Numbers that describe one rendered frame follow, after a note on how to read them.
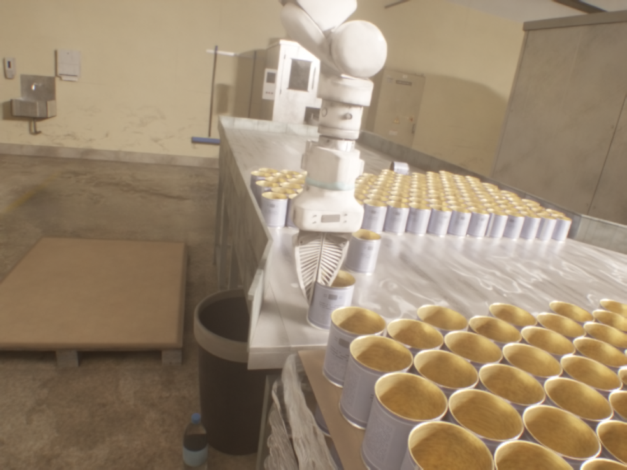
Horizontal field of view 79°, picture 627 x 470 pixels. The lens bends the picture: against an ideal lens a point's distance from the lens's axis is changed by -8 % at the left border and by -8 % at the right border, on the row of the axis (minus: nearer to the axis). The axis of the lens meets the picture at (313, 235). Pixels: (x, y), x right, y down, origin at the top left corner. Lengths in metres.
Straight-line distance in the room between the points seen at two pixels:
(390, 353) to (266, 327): 0.23
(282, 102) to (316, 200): 5.03
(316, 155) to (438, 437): 0.37
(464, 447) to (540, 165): 3.68
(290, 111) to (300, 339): 5.08
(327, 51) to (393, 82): 6.68
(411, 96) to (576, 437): 7.07
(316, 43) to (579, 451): 0.52
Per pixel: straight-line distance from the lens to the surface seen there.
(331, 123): 0.55
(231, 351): 1.47
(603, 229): 1.68
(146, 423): 2.02
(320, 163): 0.56
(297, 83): 5.59
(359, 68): 0.54
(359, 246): 0.85
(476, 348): 0.55
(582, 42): 3.99
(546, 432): 0.48
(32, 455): 2.00
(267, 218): 1.06
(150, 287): 2.76
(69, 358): 2.34
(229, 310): 1.81
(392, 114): 7.25
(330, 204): 0.56
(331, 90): 0.55
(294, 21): 0.54
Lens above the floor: 1.43
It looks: 19 degrees down
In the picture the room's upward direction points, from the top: 9 degrees clockwise
